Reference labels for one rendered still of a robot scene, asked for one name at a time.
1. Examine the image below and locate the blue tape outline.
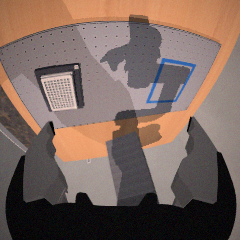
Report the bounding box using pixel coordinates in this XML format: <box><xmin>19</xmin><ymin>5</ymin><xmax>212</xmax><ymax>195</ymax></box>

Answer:
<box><xmin>146</xmin><ymin>58</ymin><xmax>196</xmax><ymax>103</ymax></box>

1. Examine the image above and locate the white well plate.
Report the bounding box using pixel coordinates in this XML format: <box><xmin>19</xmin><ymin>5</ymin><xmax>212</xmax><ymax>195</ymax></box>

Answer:
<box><xmin>41</xmin><ymin>71</ymin><xmax>78</xmax><ymax>111</ymax></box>

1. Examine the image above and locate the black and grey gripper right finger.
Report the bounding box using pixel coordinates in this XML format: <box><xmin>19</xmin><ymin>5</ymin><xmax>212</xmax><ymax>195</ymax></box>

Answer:
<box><xmin>171</xmin><ymin>117</ymin><xmax>236</xmax><ymax>240</ymax></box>

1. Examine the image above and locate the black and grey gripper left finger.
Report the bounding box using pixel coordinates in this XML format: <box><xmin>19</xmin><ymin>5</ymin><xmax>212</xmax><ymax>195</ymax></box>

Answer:
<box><xmin>6</xmin><ymin>121</ymin><xmax>68</xmax><ymax>240</ymax></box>

